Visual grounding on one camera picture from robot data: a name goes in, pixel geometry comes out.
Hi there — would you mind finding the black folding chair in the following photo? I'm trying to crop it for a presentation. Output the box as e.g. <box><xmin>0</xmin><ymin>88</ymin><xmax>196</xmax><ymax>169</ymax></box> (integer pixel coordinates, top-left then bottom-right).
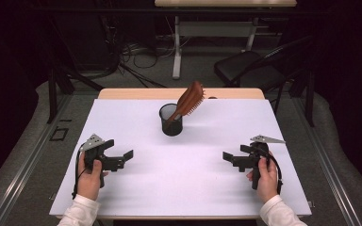
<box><xmin>213</xmin><ymin>35</ymin><xmax>315</xmax><ymax>116</ymax></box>

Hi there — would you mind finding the bundle of floor cables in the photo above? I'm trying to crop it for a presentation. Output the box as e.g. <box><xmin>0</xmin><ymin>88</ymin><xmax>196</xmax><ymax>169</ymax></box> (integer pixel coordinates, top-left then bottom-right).
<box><xmin>100</xmin><ymin>15</ymin><xmax>189</xmax><ymax>89</ymax></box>

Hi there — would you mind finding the left hand-held gripper cable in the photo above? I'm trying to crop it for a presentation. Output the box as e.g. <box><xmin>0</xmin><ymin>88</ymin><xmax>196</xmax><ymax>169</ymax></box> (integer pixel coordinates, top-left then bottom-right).
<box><xmin>72</xmin><ymin>142</ymin><xmax>88</xmax><ymax>201</ymax></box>

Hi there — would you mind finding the black metal stand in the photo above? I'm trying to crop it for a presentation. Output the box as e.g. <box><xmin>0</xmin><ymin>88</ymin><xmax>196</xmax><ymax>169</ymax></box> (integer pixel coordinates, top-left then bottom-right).
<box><xmin>46</xmin><ymin>18</ymin><xmax>105</xmax><ymax>124</ymax></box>

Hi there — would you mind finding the wooden hairbrush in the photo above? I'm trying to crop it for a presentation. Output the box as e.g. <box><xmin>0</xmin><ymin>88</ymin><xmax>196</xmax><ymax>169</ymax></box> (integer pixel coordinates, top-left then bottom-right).
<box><xmin>164</xmin><ymin>80</ymin><xmax>206</xmax><ymax>125</ymax></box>

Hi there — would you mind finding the hand-held gripper cable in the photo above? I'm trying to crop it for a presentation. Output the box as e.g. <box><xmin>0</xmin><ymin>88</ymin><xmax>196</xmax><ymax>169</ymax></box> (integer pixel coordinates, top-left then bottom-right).
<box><xmin>255</xmin><ymin>144</ymin><xmax>285</xmax><ymax>196</ymax></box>
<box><xmin>72</xmin><ymin>142</ymin><xmax>88</xmax><ymax>201</ymax></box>

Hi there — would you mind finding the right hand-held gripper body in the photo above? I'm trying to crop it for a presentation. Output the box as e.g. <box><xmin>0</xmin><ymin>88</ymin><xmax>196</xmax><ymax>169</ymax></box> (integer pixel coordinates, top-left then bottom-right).
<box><xmin>232</xmin><ymin>135</ymin><xmax>287</xmax><ymax>191</ymax></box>

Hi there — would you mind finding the white table mat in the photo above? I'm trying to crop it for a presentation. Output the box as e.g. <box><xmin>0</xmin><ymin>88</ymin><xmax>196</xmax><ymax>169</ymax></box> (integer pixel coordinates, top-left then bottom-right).
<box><xmin>49</xmin><ymin>98</ymin><xmax>313</xmax><ymax>218</ymax></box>

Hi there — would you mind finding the black mesh pen holder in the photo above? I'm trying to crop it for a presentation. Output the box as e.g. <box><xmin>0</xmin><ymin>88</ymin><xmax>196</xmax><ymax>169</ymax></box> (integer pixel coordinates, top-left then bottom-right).
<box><xmin>158</xmin><ymin>103</ymin><xmax>184</xmax><ymax>137</ymax></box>

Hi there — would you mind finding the white-legged desk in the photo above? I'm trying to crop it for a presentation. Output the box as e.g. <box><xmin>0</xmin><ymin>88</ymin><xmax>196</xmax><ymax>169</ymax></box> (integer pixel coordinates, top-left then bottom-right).
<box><xmin>154</xmin><ymin>0</ymin><xmax>298</xmax><ymax>80</ymax></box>

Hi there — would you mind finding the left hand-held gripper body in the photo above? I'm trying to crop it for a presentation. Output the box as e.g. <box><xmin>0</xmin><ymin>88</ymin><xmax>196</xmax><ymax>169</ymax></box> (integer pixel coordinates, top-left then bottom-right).
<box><xmin>79</xmin><ymin>133</ymin><xmax>127</xmax><ymax>173</ymax></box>

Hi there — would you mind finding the person's left hand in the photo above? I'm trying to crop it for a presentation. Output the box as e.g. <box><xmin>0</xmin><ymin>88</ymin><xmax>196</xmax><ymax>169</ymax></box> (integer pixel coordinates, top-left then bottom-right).
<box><xmin>76</xmin><ymin>152</ymin><xmax>109</xmax><ymax>202</ymax></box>

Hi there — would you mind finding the right hand-held gripper cable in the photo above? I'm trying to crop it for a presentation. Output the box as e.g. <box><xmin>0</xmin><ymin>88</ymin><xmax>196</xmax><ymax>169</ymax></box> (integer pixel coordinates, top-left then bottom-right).
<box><xmin>255</xmin><ymin>144</ymin><xmax>285</xmax><ymax>196</ymax></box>

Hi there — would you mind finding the person's right hand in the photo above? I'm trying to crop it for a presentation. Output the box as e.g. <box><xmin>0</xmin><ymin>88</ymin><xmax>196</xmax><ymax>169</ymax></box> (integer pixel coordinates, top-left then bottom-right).
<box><xmin>245</xmin><ymin>151</ymin><xmax>279</xmax><ymax>204</ymax></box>

